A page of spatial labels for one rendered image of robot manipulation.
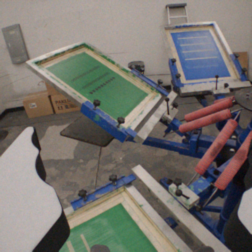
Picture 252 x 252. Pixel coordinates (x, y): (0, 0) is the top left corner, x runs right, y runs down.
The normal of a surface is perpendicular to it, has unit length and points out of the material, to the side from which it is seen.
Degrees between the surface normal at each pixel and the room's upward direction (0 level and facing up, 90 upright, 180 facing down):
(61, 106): 90
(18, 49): 90
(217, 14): 90
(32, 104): 89
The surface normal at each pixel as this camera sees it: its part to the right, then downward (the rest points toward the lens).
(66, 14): 0.00, 0.54
